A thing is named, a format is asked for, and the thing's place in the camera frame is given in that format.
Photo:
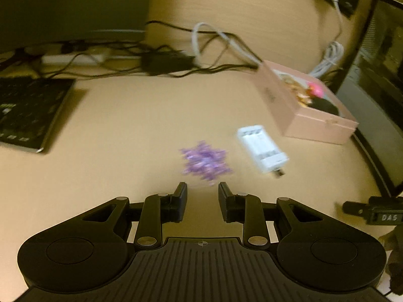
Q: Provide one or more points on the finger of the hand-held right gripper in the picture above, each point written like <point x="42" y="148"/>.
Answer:
<point x="354" y="208"/>

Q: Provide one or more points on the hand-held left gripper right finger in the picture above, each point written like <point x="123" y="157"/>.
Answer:
<point x="223" y="193"/>

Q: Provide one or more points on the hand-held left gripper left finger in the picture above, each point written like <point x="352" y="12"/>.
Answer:
<point x="182" y="193"/>

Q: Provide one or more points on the pink cardboard box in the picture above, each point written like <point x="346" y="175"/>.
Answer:
<point x="302" y="125"/>

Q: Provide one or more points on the clear bag of yellow snacks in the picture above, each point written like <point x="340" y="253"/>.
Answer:
<point x="297" y="89"/>

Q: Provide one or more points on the person's right hand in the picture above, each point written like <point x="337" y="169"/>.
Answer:
<point x="395" y="258"/>

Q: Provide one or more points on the white battery charger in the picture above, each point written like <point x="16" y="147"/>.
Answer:
<point x="261" y="149"/>

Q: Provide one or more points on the black framed side monitor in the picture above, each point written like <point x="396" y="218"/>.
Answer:
<point x="381" y="94"/>

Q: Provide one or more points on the small pink item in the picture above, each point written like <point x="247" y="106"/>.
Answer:
<point x="316" y="90"/>

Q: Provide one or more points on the black power adapter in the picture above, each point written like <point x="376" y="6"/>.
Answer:
<point x="167" y="63"/>

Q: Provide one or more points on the white power strip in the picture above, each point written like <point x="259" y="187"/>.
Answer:
<point x="85" y="59"/>

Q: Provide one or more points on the black keyboard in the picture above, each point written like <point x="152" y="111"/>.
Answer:
<point x="28" y="110"/>

